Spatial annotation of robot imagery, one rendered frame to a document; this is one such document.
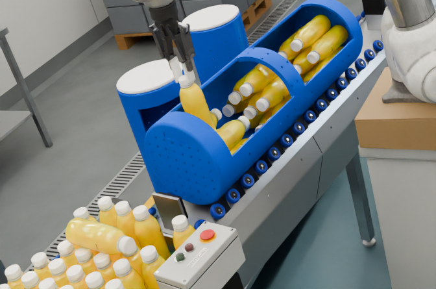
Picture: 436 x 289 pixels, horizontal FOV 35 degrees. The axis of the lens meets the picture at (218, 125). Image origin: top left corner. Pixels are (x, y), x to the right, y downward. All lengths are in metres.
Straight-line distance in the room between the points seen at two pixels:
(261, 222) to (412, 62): 0.70
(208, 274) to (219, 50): 1.69
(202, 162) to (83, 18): 4.81
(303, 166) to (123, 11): 4.08
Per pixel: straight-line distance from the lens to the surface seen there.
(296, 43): 2.37
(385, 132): 1.97
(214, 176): 1.92
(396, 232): 2.21
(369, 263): 3.14
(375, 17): 2.91
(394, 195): 2.12
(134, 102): 2.72
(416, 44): 1.71
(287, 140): 2.20
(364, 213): 3.10
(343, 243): 3.27
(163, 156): 2.01
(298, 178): 2.23
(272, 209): 2.13
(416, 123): 1.93
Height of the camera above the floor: 2.07
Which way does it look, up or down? 27 degrees down
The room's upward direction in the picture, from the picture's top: 17 degrees counter-clockwise
